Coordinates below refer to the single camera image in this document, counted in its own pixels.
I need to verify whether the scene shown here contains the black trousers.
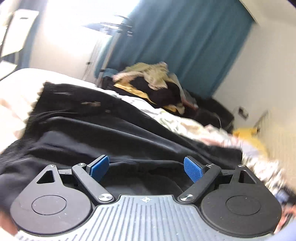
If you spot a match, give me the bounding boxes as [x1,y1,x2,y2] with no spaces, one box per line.
[1,83,242,212]

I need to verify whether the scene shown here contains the black clothes pile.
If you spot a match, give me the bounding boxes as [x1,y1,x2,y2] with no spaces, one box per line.
[102,76,198,117]

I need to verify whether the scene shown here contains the yellow plush toy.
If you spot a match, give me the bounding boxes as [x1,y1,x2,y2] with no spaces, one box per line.
[232,128,267,154]

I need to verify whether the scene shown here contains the black armchair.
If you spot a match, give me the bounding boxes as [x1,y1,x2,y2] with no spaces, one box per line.
[184,92,234,133]

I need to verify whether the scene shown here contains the pastel pink bed sheet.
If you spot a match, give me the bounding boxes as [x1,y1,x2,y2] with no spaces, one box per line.
[1,68,295,235]

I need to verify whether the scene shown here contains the teal curtain right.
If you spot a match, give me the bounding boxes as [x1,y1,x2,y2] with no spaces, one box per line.
[108,1,254,97]

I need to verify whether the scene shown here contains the garment steamer stand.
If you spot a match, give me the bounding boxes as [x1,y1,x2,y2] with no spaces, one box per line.
[82,15,134,86]

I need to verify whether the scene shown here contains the wall power socket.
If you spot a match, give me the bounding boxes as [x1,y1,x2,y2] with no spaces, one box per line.
[238,106,249,120]

